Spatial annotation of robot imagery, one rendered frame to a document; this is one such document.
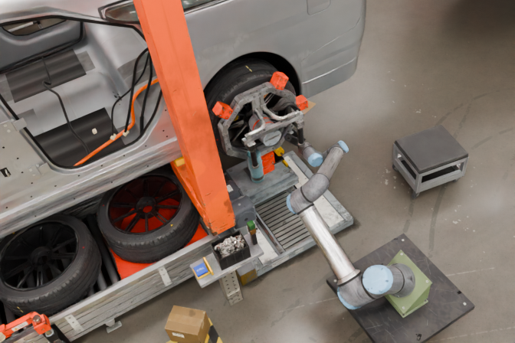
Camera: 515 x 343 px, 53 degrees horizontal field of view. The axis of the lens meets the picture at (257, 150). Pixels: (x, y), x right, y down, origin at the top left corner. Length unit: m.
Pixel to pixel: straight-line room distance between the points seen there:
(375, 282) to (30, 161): 1.99
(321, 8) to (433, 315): 1.92
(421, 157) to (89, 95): 2.41
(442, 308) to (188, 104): 1.83
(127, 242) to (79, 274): 0.34
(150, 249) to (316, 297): 1.12
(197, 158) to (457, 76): 3.07
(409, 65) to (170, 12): 3.36
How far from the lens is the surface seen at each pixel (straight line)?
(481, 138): 4.55
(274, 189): 3.86
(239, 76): 3.22
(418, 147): 3.91
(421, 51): 5.40
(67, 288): 3.41
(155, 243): 3.35
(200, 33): 2.95
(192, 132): 2.59
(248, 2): 3.03
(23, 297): 3.46
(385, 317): 3.15
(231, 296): 3.47
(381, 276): 2.87
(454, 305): 3.24
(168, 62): 2.32
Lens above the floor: 3.11
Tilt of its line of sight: 45 degrees down
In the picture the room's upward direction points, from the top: 9 degrees counter-clockwise
